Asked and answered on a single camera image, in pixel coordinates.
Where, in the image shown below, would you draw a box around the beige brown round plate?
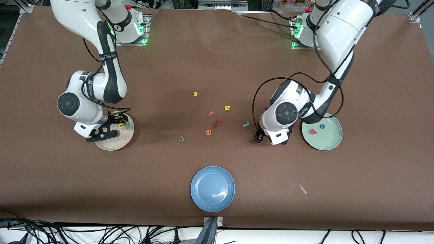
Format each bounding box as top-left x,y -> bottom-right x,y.
94,111 -> 135,151

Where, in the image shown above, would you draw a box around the pale green round plate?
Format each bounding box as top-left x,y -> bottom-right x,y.
301,112 -> 343,151

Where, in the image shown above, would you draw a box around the brown table cover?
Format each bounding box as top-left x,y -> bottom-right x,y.
0,6 -> 434,231

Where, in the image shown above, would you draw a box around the blue round plate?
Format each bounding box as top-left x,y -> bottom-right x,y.
190,166 -> 235,213

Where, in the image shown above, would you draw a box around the grey electronics box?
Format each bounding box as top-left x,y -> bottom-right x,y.
198,0 -> 249,11

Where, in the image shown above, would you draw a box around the orange object cluster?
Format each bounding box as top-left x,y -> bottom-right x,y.
279,0 -> 306,8

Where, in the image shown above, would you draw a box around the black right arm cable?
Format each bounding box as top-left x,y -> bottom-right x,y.
82,37 -> 131,114

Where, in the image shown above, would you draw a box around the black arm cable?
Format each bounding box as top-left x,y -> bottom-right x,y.
82,37 -> 131,114
253,20 -> 344,136

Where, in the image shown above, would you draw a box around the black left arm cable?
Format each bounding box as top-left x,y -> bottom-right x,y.
253,20 -> 344,136

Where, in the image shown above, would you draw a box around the grey metal camera mount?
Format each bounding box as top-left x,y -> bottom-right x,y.
203,216 -> 224,244

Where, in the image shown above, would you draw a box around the black cable bundle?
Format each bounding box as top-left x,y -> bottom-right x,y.
0,211 -> 204,244

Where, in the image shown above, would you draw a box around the aluminium frame rail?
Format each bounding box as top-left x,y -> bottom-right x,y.
0,13 -> 20,66

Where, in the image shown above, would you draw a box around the aluminium frame profile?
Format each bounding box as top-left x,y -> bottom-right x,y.
409,0 -> 434,23

